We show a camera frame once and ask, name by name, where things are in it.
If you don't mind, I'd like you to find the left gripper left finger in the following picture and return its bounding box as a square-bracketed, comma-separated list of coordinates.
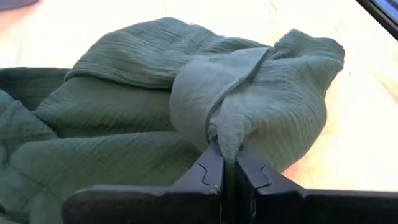
[61, 141, 225, 224]

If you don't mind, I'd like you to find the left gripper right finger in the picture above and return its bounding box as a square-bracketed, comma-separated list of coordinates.
[236, 146, 398, 224]

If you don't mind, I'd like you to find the dark green button shirt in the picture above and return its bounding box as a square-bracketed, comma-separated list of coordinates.
[0, 17, 346, 224]

